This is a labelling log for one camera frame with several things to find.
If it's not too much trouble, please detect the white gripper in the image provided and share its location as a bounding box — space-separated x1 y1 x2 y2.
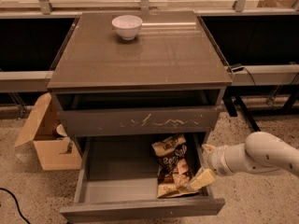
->
187 144 233 191

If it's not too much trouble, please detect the brown sea salt chip bag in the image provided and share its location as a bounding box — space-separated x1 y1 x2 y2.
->
151 133 196 198

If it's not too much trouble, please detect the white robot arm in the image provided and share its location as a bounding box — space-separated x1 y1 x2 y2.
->
187 132 299 191

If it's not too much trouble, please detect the scratched grey top drawer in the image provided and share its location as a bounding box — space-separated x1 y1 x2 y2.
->
57 91 220 136

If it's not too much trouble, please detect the open grey middle drawer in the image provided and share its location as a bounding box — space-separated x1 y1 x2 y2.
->
61 133 224 223

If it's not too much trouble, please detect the grey drawer cabinet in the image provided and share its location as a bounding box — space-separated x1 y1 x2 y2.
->
48 11 232 149

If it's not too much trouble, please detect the open cardboard box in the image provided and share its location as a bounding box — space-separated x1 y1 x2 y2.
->
15 93 82 171

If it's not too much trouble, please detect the white ceramic bowl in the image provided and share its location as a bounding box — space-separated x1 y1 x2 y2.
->
112 15 143 40

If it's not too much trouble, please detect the black power adapter with cable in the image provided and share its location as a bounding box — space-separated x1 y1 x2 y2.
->
226 63 256 86

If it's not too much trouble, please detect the black floor cable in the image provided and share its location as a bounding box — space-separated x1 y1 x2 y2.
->
0 188 32 224

